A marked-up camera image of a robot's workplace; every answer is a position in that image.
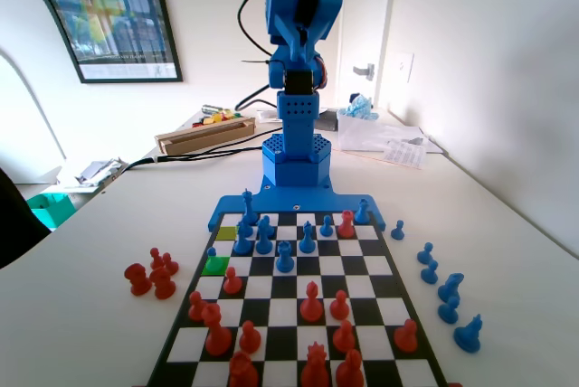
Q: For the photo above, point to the small blue pawn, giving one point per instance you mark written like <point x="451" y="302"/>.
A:
<point x="211" y="252"/>

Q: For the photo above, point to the blue robot arm with base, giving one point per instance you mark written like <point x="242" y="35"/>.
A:
<point x="294" y="165"/>

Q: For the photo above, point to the blue chess rook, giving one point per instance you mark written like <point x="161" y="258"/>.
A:
<point x="361" y="214"/>
<point x="284" y="260"/>

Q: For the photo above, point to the red chess rook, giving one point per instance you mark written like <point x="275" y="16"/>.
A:
<point x="138" y="279"/>
<point x="346" y="225"/>
<point x="163" y="285"/>
<point x="243" y="371"/>

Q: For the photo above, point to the blue chess bishop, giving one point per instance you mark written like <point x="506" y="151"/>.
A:
<point x="307" y="242"/>
<point x="243" y="244"/>

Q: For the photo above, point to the red chess pawn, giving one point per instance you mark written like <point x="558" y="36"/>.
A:
<point x="156" y="259"/>
<point x="232" y="283"/>
<point x="249" y="339"/>
<point x="339" y="308"/>
<point x="196" y="308"/>
<point x="169" y="265"/>
<point x="405" y="338"/>
<point x="344" y="338"/>

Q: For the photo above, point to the red chess bishop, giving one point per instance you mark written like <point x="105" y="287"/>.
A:
<point x="311" y="305"/>

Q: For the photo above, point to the tall red chess piece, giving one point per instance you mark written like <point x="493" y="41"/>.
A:
<point x="217" y="335"/>

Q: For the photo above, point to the red chess queen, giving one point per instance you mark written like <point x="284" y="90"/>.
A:
<point x="314" y="366"/>

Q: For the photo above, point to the white door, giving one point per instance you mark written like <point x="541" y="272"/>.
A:
<point x="362" y="21"/>

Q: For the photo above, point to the black flat box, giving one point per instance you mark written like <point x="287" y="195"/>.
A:
<point x="326" y="120"/>

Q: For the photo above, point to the blue crumpled cloth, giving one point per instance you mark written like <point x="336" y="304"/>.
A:
<point x="359" y="106"/>

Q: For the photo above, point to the silver foil can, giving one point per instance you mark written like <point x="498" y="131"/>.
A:
<point x="210" y="109"/>

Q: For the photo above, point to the colourful small blocks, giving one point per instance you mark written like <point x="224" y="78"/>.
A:
<point x="217" y="118"/>

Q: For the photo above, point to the long cardboard box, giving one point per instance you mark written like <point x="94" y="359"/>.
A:
<point x="203" y="138"/>

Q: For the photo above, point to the printed paper sheet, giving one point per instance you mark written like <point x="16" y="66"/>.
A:
<point x="405" y="154"/>

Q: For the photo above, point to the black framed map poster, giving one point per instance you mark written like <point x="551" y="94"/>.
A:
<point x="117" y="12"/>

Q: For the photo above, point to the crumpled paper pile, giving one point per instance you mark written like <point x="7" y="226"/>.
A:
<point x="97" y="172"/>

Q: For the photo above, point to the black and white chessboard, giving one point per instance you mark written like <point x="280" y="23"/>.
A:
<point x="344" y="278"/>

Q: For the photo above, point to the white curved panel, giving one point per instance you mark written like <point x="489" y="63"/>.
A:
<point x="27" y="34"/>

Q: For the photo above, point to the teal plastic bin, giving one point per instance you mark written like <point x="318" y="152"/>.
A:
<point x="56" y="210"/>

